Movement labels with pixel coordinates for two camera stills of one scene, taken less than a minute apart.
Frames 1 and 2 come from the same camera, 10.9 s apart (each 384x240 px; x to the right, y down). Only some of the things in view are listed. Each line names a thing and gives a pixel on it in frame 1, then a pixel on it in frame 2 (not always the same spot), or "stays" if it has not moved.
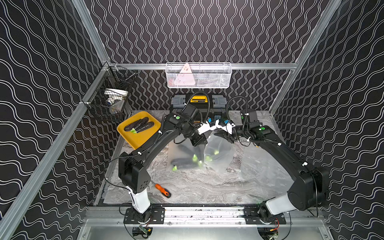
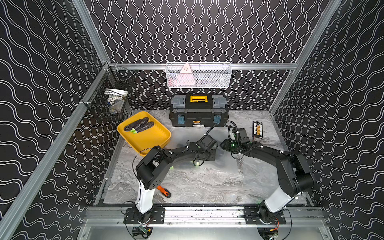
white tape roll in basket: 113,95 stays
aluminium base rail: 182,215 stays
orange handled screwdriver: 164,192 stays
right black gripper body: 241,134 -> 230,146
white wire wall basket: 198,75 stays
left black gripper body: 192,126 -> 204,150
